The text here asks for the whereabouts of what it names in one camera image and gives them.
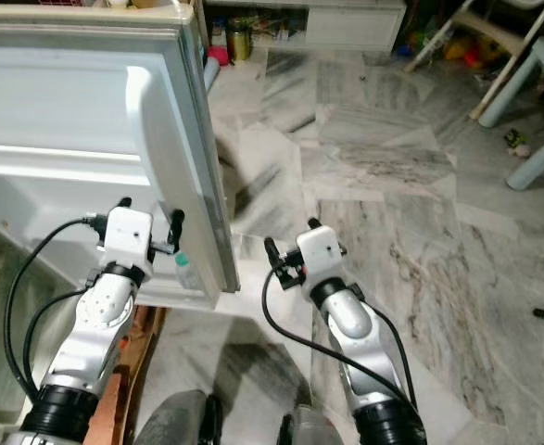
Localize white fridge door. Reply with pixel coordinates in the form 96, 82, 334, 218
0, 3, 240, 312

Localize clear bottle green cap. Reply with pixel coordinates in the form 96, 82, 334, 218
173, 251, 204, 291

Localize brown wooden board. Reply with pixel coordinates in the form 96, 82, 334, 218
94, 304, 168, 445

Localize grey robot right leg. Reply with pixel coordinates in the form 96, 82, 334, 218
275, 405, 343, 445

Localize grey robot leg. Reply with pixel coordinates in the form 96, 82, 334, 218
131, 389, 222, 445
275, 405, 343, 445

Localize pink round object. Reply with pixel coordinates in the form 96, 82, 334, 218
206, 45, 232, 69

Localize grey robot left leg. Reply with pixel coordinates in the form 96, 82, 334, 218
131, 389, 222, 445

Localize gold green tin can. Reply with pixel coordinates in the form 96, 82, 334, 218
226, 27, 255, 62

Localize white low cabinet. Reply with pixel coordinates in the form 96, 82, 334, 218
202, 0, 408, 54

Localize small green pink toy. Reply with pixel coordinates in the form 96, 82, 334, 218
504, 129, 533, 159

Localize colourful toy pile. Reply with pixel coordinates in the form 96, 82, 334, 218
396, 26, 487, 68

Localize pale blue plastic table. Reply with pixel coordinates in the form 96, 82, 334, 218
477, 37, 544, 192

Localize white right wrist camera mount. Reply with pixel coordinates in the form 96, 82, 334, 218
297, 225, 344, 280

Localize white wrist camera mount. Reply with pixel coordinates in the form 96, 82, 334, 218
297, 225, 344, 280
100, 206, 155, 270

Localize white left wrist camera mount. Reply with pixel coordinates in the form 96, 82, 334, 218
100, 206, 155, 270

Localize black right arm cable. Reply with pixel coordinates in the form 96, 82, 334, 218
259, 269, 418, 411

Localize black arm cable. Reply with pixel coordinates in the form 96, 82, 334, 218
2, 217, 106, 401
259, 269, 418, 411

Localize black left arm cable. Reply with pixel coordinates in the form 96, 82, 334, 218
2, 217, 106, 401

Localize beige wooden folding frame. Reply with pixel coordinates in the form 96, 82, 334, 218
403, 0, 544, 122

